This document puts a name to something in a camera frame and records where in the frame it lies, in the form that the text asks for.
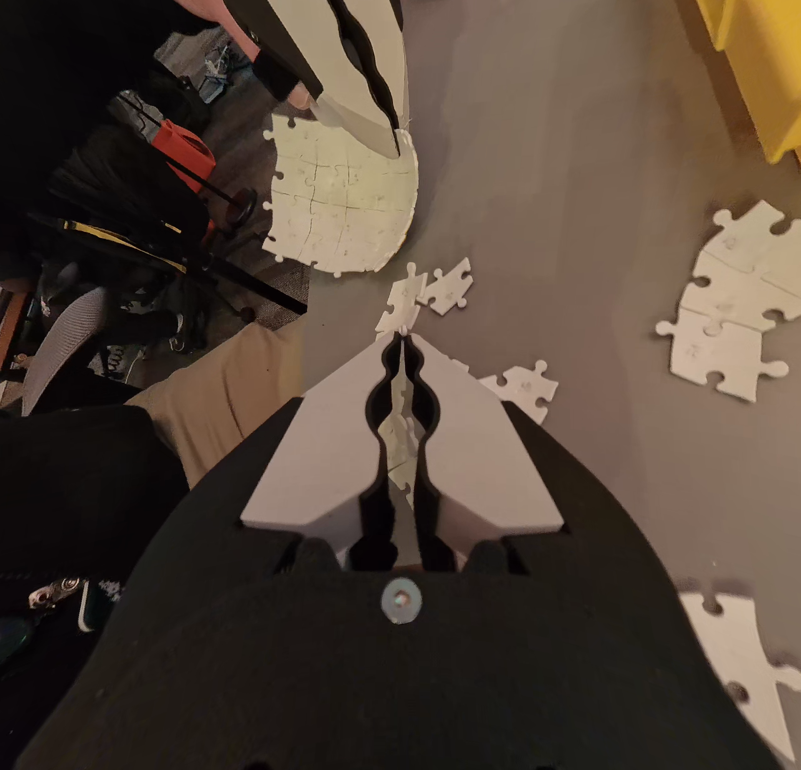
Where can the black white sneaker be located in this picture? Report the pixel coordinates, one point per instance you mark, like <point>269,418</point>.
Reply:
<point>122,362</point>

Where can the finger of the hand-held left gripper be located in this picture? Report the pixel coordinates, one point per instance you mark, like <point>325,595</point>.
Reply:
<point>375,25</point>
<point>306,31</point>

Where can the orange case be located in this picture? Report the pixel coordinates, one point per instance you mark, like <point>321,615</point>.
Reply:
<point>184,147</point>

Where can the grey mesh office chair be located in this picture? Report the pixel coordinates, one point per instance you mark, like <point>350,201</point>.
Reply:
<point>62,344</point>

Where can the person's beige trousers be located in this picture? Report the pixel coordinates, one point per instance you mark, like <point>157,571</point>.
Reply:
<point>231,394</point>

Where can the black tripod stand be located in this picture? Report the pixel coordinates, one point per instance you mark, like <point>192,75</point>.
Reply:
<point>206,188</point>

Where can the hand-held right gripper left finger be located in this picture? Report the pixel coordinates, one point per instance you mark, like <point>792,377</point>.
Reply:
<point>313,463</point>

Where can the yellow plastic bin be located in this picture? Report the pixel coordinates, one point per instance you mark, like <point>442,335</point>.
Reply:
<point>751,62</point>

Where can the single curved white puzzle piece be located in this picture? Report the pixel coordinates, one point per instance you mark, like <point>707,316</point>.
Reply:
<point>400,307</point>

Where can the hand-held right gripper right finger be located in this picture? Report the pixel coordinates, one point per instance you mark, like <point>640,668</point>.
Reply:
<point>488,463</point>

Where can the small bluish floor object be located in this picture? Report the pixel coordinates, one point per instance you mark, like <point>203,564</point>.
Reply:
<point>222,72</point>

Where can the partly built puzzle ball shell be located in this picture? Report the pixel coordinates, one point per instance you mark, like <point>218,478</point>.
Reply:
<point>344,213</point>

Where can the joined white puzzle pieces cluster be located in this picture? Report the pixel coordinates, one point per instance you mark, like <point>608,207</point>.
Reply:
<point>726,307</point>

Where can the white-edged badge card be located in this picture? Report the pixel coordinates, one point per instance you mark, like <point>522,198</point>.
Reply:
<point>97,604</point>

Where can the silver badge clip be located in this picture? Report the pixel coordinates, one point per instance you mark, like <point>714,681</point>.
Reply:
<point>53,595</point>

